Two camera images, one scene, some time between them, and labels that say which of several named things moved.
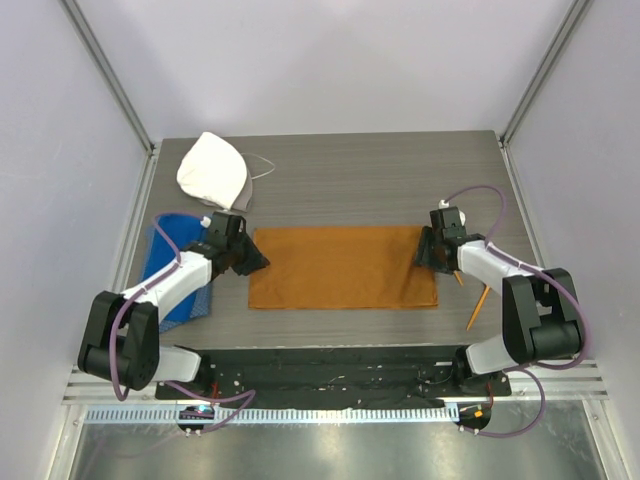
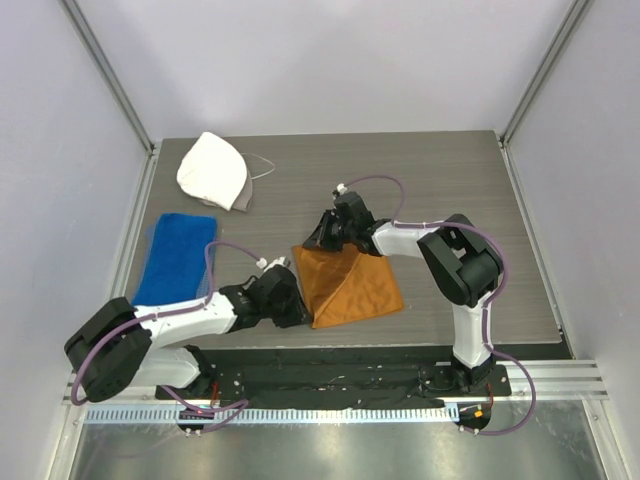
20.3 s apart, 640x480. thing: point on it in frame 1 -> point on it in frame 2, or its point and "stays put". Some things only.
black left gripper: x=255 y=260 -> x=298 y=314
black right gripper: x=430 y=250 -> x=327 y=231
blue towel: x=185 y=231 stays put
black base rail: x=335 y=377 stays put
